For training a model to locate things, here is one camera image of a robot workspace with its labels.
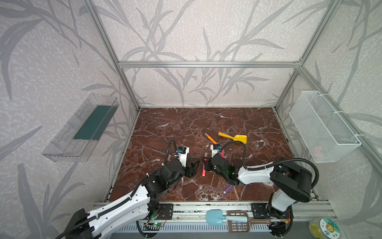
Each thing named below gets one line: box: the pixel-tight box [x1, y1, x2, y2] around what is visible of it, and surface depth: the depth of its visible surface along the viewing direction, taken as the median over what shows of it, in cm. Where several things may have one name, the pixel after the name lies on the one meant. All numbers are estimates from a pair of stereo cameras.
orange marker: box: [204, 132, 218, 145], surface depth 104 cm
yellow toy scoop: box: [217, 131, 248, 144], surface depth 104 cm
